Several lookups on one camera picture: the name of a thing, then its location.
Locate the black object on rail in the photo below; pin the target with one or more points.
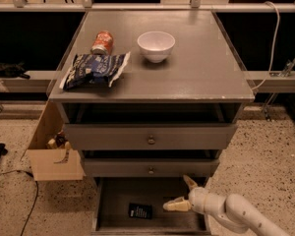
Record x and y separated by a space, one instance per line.
8 70

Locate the items inside cardboard box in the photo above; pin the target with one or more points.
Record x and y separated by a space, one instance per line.
59 141

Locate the cardboard box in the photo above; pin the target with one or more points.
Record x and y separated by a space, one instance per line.
51 160

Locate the grey drawer cabinet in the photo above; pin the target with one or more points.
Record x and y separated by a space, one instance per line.
174 108

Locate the metal bracket strut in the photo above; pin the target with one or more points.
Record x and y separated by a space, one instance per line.
279 82

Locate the grey open bottom drawer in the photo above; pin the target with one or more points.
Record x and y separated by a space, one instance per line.
115 194

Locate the blue chip bag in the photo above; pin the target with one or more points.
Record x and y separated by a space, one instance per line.
94 69

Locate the white bowl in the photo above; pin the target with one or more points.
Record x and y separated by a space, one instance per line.
156 46

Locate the orange soda can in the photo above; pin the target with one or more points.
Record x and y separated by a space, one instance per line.
103 43

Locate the dark blue rxbar wrapper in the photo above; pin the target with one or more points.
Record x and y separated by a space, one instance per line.
140 211

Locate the grey middle drawer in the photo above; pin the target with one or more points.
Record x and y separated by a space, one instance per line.
104 167

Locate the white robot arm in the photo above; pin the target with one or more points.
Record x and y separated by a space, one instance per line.
233 212

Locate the grey top drawer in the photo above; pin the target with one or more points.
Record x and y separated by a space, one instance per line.
148 137

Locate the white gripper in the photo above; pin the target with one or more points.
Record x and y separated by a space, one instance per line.
199 200

